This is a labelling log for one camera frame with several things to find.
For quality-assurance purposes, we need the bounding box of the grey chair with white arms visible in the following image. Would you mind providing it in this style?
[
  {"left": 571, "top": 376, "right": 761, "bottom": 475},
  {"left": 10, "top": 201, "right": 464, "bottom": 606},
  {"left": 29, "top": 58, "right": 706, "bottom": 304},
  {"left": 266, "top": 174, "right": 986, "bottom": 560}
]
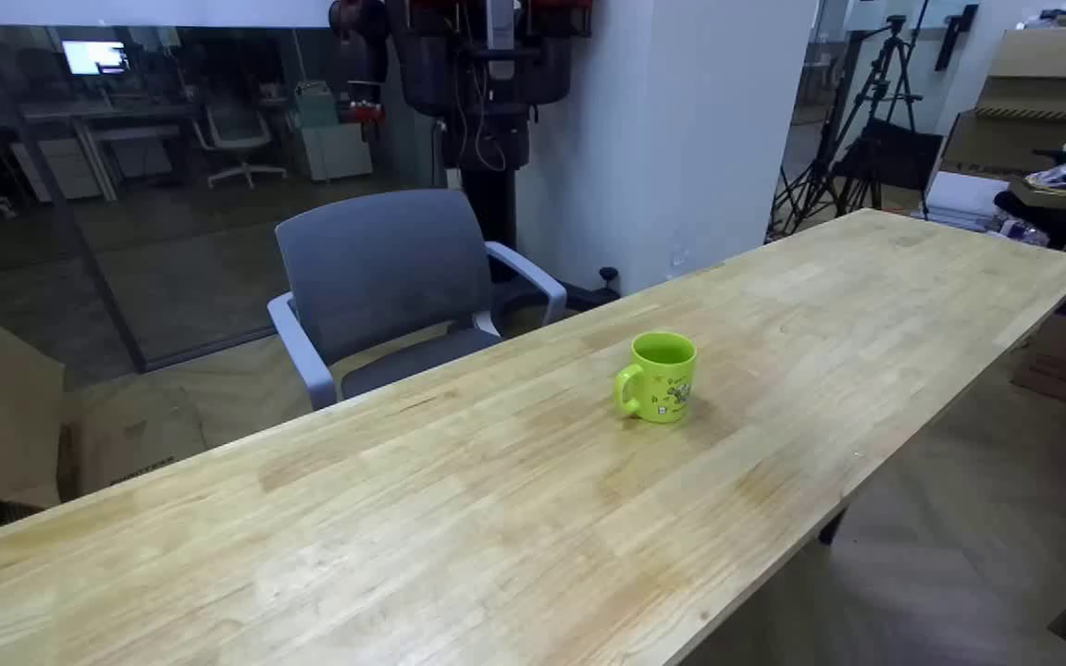
[{"left": 263, "top": 186, "right": 571, "bottom": 415}]

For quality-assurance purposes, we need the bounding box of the tall tan cardboard box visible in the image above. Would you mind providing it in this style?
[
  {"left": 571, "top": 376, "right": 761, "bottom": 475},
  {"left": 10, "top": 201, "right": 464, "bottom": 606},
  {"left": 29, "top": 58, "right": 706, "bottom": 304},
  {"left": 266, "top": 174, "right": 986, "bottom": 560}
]
[{"left": 935, "top": 20, "right": 1066, "bottom": 178}]

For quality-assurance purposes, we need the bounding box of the office desk behind glass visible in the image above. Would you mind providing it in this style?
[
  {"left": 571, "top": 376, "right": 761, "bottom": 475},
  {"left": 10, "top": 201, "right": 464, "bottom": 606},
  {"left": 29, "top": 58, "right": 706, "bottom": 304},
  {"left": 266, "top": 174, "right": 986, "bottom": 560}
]
[{"left": 10, "top": 101, "right": 194, "bottom": 209}]

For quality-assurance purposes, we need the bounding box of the black camera tripod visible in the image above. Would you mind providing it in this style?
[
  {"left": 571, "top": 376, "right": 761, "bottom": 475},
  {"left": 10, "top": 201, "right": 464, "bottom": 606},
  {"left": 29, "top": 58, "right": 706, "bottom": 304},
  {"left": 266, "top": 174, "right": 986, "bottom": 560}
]
[{"left": 767, "top": 12, "right": 933, "bottom": 239}]

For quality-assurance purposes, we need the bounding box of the white frosted glass strip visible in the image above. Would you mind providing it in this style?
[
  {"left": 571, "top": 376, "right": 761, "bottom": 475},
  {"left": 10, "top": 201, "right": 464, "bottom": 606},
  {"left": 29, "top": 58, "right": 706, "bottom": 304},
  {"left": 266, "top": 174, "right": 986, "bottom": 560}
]
[{"left": 0, "top": 0, "right": 337, "bottom": 31}]

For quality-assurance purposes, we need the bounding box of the flat cardboard box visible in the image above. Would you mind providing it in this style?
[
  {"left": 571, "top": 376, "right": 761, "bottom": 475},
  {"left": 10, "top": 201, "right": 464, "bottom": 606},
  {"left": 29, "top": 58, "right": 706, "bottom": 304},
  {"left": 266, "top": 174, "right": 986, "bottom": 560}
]
[{"left": 54, "top": 366, "right": 211, "bottom": 500}]

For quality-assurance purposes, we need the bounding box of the red and black pedestal robot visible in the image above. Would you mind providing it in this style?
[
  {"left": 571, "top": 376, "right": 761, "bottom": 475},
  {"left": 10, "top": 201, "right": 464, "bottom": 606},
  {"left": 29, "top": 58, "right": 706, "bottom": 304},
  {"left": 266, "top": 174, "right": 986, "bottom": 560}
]
[{"left": 326, "top": 0, "right": 624, "bottom": 320}]

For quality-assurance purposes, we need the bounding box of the white office chair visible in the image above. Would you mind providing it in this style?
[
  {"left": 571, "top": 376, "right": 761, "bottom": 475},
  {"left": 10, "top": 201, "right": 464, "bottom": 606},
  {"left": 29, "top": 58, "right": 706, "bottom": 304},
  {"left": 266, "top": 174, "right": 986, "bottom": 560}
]
[{"left": 194, "top": 101, "right": 293, "bottom": 193}]

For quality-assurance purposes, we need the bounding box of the white box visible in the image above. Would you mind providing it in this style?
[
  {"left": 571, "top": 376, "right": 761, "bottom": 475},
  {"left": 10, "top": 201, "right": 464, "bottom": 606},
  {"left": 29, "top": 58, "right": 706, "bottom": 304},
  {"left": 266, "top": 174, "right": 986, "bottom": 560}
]
[{"left": 925, "top": 168, "right": 1015, "bottom": 234}]

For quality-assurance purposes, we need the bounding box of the white drawer cabinet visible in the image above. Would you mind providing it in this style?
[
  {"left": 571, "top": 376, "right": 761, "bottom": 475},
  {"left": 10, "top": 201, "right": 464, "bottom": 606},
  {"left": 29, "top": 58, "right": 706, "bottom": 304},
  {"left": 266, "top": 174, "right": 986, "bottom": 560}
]
[{"left": 295, "top": 78, "right": 376, "bottom": 186}]

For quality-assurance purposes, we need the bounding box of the green ceramic mug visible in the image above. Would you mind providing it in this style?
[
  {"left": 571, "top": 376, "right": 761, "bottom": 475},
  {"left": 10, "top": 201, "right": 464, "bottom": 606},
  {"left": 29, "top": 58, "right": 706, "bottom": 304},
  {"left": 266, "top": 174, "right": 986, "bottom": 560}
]
[{"left": 609, "top": 327, "right": 704, "bottom": 428}]

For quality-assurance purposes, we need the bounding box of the computer monitor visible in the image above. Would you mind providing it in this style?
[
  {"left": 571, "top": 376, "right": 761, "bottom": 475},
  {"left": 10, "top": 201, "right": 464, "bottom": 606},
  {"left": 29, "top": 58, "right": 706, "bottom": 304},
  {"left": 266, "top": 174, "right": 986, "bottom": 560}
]
[{"left": 60, "top": 36, "right": 129, "bottom": 83}]

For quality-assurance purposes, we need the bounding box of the black chair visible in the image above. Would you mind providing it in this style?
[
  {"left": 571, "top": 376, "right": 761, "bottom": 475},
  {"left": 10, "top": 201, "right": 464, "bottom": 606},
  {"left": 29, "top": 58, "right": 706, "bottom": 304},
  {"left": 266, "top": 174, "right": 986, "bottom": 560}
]
[{"left": 834, "top": 120, "right": 942, "bottom": 215}]

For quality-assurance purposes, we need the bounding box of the black device on wall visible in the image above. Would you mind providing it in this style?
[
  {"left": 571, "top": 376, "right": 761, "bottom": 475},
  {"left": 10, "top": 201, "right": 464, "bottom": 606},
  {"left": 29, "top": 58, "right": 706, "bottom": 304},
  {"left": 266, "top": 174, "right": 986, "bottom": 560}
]
[{"left": 933, "top": 0, "right": 982, "bottom": 74}]

